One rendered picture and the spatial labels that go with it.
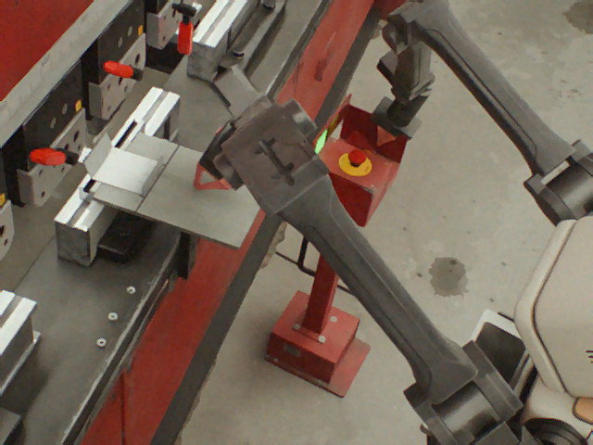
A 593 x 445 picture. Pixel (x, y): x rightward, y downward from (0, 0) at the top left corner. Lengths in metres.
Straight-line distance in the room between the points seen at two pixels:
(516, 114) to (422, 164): 1.85
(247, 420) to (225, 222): 1.03
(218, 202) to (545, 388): 0.66
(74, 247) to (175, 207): 0.19
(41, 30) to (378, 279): 0.51
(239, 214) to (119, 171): 0.22
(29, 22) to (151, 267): 0.62
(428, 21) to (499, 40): 2.53
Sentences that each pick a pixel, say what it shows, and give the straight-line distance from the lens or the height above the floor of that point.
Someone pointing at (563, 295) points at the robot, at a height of 1.35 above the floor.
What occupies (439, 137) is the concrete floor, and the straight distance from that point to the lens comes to 3.32.
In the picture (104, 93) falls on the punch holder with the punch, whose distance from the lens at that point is 1.36.
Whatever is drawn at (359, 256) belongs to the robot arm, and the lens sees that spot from 0.91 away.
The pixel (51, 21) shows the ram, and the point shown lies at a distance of 1.16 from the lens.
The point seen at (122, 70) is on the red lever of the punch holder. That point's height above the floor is 1.30.
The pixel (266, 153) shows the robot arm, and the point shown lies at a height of 1.49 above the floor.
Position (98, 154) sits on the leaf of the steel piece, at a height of 1.02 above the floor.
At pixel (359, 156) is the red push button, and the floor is 0.81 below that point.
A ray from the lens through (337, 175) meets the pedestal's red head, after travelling 1.94.
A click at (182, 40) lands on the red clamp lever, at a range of 1.56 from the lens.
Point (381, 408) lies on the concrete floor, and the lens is 2.53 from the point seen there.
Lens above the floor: 2.11
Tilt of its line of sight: 47 degrees down
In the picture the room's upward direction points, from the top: 12 degrees clockwise
